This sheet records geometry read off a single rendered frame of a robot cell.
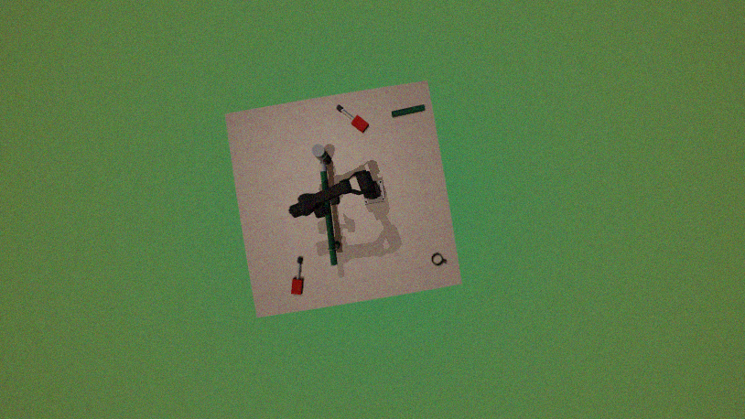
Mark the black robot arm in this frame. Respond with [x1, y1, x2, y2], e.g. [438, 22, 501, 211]
[289, 170, 381, 218]

